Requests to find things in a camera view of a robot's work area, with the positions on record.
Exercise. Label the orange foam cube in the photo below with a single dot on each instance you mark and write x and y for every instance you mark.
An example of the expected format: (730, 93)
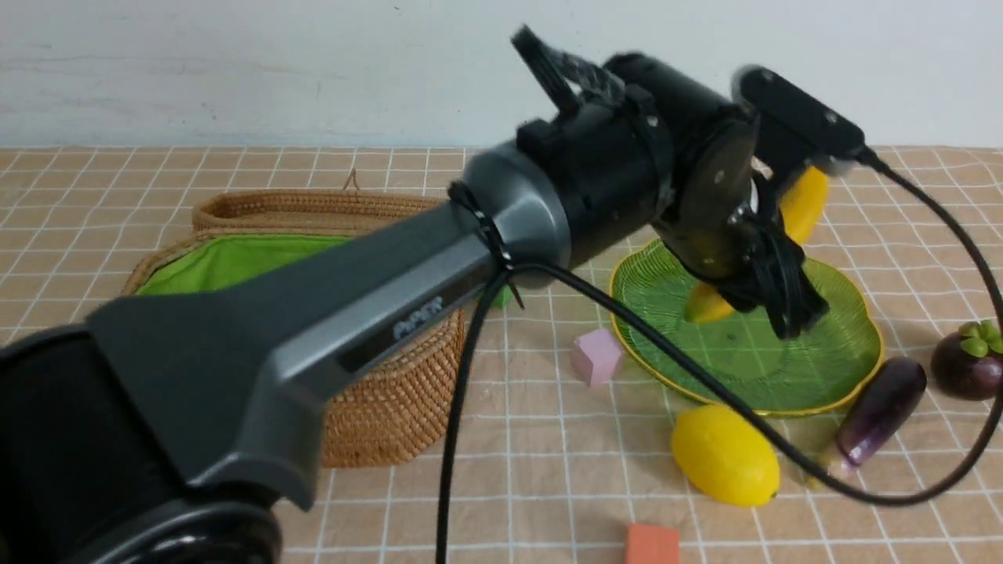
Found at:
(650, 544)

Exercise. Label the wrist camera with grey mount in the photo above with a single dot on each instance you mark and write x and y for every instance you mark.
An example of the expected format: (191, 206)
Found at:
(796, 130)

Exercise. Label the yellow toy banana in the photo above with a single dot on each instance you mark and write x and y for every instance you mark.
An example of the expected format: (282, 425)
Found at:
(801, 209)

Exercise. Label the pink foam cube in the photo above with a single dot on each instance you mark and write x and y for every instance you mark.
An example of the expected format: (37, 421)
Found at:
(597, 357)

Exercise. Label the green fabric basket lining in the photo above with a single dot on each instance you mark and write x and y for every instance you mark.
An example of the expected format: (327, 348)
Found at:
(209, 262)

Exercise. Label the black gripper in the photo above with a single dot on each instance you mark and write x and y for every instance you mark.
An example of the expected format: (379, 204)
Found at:
(634, 142)

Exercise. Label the woven rattan basket lid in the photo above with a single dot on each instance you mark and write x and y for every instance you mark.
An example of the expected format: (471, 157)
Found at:
(345, 212)

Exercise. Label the green foam cube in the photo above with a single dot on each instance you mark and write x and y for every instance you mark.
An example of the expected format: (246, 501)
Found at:
(503, 297)

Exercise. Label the dark purple toy mangosteen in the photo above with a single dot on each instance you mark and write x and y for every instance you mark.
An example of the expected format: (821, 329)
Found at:
(967, 363)

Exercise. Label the green glass leaf plate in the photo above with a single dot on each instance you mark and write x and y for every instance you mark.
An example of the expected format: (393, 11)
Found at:
(818, 372)

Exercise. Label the woven rattan basket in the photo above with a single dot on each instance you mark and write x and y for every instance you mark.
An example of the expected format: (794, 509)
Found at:
(400, 408)

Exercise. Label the purple toy eggplant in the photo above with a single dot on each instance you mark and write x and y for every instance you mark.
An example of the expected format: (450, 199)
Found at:
(880, 408)

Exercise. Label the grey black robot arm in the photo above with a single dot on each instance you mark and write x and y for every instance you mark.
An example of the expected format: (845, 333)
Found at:
(163, 428)

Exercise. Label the yellow toy lemon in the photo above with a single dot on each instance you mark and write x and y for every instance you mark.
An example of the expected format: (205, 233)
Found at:
(724, 457)

